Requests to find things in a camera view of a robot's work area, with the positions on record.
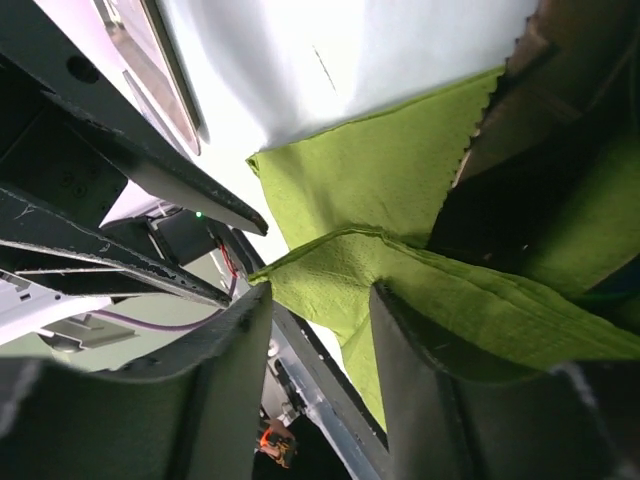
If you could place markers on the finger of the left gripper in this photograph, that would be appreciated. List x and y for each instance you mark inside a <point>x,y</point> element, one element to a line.
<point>104,117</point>
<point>45,247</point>

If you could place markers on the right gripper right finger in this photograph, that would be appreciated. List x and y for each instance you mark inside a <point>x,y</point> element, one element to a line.
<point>454,411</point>

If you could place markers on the metal tray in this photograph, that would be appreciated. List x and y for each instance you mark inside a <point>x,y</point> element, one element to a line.
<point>153,71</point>

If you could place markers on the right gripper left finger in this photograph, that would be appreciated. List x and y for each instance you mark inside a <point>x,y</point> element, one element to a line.
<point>189,410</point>

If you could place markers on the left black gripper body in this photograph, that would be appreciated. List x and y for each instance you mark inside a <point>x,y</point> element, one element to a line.
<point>43,156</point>

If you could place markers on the green paper napkin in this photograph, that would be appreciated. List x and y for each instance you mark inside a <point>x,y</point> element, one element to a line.
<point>357,205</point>

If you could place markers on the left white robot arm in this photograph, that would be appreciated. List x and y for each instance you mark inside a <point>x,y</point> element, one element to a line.
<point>27,306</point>

